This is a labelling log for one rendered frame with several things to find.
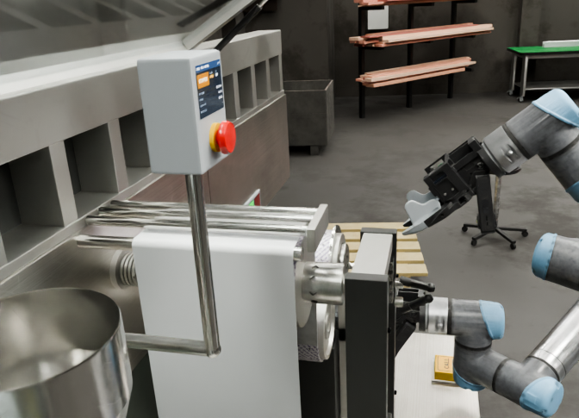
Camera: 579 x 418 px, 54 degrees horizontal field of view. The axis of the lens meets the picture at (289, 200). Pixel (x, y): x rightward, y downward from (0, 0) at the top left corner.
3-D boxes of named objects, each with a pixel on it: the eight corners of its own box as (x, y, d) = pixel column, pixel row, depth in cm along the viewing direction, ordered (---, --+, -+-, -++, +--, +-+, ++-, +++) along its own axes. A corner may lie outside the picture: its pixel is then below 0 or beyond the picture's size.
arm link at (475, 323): (503, 351, 114) (507, 314, 111) (446, 346, 117) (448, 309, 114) (500, 329, 121) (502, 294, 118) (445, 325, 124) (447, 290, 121)
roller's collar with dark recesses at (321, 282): (340, 313, 85) (339, 275, 83) (301, 309, 87) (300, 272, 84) (347, 292, 91) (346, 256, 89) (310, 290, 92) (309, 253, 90)
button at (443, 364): (465, 383, 130) (466, 374, 130) (434, 380, 132) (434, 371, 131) (464, 364, 137) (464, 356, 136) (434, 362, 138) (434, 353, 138)
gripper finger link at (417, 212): (386, 215, 108) (426, 184, 105) (406, 239, 108) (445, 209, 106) (387, 220, 105) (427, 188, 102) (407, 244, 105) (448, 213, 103)
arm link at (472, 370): (489, 407, 115) (493, 360, 111) (443, 381, 123) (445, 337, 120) (511, 389, 119) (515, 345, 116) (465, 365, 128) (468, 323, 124)
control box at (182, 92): (220, 177, 48) (208, 56, 45) (150, 175, 50) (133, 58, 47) (245, 155, 55) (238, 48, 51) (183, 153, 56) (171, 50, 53)
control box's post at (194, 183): (217, 354, 58) (196, 167, 52) (202, 352, 59) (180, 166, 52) (222, 346, 60) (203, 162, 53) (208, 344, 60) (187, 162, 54)
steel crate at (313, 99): (252, 139, 764) (247, 82, 739) (335, 137, 750) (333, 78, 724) (238, 157, 679) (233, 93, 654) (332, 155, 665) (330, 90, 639)
